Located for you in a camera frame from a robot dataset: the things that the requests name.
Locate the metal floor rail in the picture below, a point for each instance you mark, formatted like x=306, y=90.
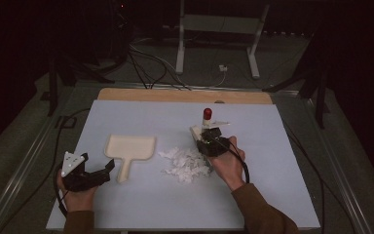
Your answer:
x=25, y=162
x=334, y=162

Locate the white plug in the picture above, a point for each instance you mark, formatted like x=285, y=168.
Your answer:
x=223, y=68

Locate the black tripod stand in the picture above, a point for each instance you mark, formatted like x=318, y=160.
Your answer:
x=320, y=104
x=52, y=94

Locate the person's left hand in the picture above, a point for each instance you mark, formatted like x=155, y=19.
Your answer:
x=78, y=201

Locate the pale blue table mat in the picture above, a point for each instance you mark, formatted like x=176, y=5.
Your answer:
x=126, y=123

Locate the person's right hand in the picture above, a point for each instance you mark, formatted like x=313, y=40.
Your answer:
x=229, y=169

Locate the cream brush with red tip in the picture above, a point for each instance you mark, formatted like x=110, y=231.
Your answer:
x=207, y=114

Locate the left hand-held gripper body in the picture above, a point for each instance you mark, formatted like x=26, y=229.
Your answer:
x=78, y=182

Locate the dark equipment rack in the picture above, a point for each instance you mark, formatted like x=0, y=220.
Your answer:
x=117, y=26

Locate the pile of white paper scraps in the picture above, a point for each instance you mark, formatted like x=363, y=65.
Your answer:
x=186, y=164

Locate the white metal stand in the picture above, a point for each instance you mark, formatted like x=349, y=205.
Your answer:
x=180, y=48

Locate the cream plastic dustpan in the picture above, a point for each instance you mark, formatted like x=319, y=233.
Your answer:
x=130, y=148

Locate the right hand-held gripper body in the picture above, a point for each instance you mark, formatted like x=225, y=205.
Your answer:
x=216, y=148

